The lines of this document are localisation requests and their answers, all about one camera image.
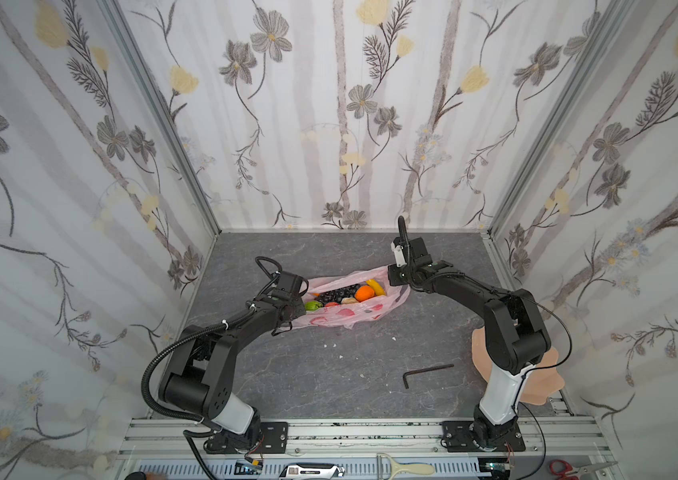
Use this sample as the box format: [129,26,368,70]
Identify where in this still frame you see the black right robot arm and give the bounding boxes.
[388,216,565,452]

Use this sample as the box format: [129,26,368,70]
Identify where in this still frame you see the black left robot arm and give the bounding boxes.
[140,256,310,448]

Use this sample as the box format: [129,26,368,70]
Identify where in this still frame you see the black grape bunch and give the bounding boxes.
[315,284,362,305]

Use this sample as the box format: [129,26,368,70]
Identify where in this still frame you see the yellow fake banana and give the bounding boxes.
[366,279,386,296]

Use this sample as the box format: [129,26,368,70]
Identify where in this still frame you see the orange fake tangerine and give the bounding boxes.
[354,285,377,303]

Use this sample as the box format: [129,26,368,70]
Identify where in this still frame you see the pink plastic bag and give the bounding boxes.
[293,266,411,329]

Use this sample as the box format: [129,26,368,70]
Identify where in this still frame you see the peach plastic bowl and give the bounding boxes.
[471,326,566,407]

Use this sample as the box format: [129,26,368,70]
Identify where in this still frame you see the green fake fruit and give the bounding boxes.
[304,300,323,312]

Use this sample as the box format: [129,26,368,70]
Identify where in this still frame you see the red handled scissors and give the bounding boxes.
[548,459,617,480]

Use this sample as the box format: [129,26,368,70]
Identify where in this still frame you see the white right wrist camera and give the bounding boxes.
[391,242,407,268]

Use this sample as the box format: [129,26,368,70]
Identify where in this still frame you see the white utility knife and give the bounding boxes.
[278,462,346,480]

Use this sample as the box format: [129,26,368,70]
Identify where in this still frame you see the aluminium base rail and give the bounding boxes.
[108,417,615,479]

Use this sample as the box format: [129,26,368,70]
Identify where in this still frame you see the black hex key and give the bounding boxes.
[402,363,455,389]

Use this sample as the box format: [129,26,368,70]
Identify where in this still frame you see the cream handled peeler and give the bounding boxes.
[376,453,435,480]

